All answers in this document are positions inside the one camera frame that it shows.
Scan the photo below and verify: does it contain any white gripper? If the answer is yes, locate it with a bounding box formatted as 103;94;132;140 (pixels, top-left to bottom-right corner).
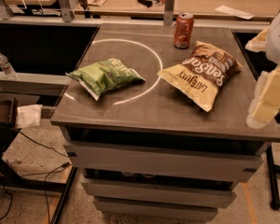
245;12;280;129

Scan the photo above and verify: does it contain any red coke can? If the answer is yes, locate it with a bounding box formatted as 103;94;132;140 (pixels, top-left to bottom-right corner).
174;13;194;49

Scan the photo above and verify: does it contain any brown yellow chip bag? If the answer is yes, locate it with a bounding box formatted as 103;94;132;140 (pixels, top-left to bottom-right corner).
158;41;243;112

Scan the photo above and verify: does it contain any green jalapeno chip bag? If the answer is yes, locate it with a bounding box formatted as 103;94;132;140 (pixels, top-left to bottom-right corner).
66;58;145;101

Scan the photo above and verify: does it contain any white paper sheet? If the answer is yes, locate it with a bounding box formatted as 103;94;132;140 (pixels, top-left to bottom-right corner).
216;6;254;20

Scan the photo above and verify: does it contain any grey drawer cabinet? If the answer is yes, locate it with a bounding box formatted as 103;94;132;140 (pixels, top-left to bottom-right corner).
51;24;280;221

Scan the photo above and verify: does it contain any black headband object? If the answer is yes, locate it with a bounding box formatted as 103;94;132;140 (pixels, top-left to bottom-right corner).
137;0;153;7

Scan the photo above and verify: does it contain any small paper card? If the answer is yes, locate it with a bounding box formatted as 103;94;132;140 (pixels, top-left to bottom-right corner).
88;0;107;7

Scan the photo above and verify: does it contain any white crumpled cloth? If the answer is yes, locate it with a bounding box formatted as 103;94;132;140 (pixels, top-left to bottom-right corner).
15;105;42;128

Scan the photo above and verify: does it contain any clear plastic water bottle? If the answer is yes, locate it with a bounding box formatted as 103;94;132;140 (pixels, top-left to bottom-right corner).
0;52;18;80

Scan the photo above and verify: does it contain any black floor cable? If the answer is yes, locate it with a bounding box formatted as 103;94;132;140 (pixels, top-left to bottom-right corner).
0;130;73;224

